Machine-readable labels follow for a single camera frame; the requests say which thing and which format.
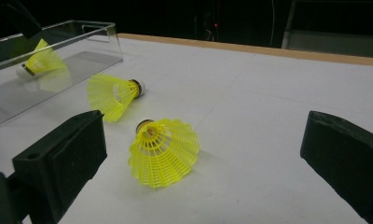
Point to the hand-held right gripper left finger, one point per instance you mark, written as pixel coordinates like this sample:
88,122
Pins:
66,161

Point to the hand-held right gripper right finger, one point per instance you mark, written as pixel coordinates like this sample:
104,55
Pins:
346,155

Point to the yellow plastic shuttlecock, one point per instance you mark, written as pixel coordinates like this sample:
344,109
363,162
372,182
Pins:
110,96
163,155
44,60

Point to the clear plastic tray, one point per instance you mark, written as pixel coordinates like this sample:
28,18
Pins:
91,62

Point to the white board sheet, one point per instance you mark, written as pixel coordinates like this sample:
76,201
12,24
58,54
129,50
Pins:
253,109

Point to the dark equipment with red light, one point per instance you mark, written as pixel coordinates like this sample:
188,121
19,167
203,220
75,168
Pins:
216,25

